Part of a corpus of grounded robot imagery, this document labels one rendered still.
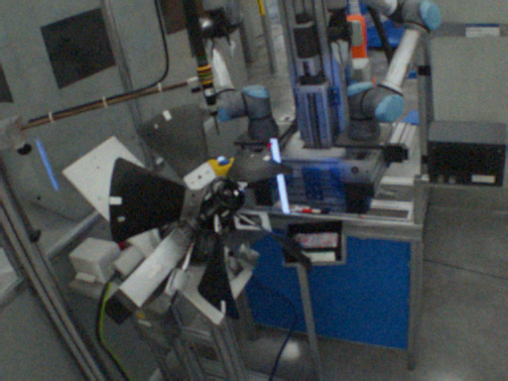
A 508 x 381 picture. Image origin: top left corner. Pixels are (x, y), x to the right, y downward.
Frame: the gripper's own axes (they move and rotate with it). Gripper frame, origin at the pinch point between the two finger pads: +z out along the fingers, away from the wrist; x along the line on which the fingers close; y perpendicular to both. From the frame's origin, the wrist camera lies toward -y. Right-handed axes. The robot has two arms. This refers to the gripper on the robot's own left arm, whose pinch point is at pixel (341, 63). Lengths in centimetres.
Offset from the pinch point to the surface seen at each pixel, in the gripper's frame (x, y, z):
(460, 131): -42.9, -16.4, 18.9
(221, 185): 22, -60, 19
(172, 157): 40, -57, 12
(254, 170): 22, -38, 25
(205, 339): 43, -66, 85
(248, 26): 333, 567, 76
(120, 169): 37, -82, 2
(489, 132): -52, -16, 19
